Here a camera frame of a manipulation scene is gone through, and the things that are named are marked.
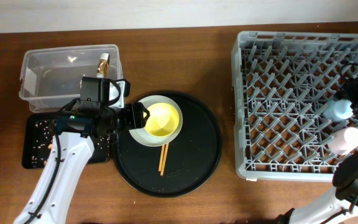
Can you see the clear plastic waste bin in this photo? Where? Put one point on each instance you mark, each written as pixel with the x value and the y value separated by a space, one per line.
pixel 51 77

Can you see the light blue cup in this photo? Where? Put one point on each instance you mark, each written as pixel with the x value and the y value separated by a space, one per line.
pixel 338 110

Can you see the black rectangular tray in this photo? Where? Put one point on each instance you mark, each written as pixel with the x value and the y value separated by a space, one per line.
pixel 36 146

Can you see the food scraps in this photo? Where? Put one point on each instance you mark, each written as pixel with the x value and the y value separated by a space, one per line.
pixel 42 137

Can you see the round black tray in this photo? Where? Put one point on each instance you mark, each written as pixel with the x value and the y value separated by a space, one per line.
pixel 191 159

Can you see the pink cup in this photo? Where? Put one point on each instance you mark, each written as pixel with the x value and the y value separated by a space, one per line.
pixel 344 141

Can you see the wooden chopstick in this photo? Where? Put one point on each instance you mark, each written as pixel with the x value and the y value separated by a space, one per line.
pixel 165 152
pixel 161 158

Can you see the gold snack wrapper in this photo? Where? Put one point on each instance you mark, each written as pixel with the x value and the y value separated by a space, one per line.
pixel 103 66

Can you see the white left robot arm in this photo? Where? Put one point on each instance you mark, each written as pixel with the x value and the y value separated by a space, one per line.
pixel 75 133

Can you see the yellow bowl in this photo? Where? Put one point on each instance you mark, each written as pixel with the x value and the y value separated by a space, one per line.
pixel 163 120

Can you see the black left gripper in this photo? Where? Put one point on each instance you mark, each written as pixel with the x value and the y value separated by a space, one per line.
pixel 135 117

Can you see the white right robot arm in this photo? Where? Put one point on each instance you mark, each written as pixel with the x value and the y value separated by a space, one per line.
pixel 338 204

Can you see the grey dishwasher rack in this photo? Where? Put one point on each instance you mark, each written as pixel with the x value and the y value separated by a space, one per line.
pixel 282 82

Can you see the grey round plate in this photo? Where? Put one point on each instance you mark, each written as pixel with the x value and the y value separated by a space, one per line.
pixel 144 138

